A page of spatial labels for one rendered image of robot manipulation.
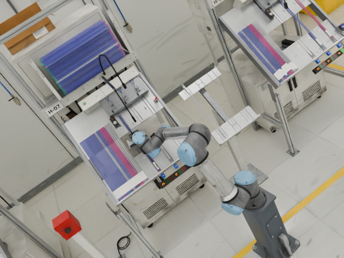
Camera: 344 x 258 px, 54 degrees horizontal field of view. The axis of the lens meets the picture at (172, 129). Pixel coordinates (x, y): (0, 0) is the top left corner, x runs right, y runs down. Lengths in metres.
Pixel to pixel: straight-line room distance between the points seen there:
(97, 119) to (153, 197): 0.84
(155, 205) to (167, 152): 0.69
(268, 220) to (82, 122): 1.43
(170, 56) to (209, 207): 2.09
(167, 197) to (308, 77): 1.66
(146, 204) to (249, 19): 1.70
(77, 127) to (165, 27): 2.07
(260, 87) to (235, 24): 0.57
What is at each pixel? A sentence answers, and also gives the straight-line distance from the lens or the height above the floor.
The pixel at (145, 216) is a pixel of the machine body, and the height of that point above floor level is 0.18.
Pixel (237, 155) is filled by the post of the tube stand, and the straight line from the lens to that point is 2.75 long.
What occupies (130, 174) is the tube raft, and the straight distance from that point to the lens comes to 2.36.
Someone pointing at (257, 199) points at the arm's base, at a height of 0.61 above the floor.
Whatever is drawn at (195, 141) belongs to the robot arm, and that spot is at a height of 1.16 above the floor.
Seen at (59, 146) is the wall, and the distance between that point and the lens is 4.24.
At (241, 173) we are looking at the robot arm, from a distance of 1.99.
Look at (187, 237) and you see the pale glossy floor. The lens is 2.86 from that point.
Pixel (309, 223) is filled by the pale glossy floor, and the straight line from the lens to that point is 2.64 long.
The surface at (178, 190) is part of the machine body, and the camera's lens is 2.94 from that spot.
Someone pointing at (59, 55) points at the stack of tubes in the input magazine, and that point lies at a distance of 2.33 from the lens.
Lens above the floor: 2.21
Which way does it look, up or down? 34 degrees down
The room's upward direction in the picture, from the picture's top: 30 degrees counter-clockwise
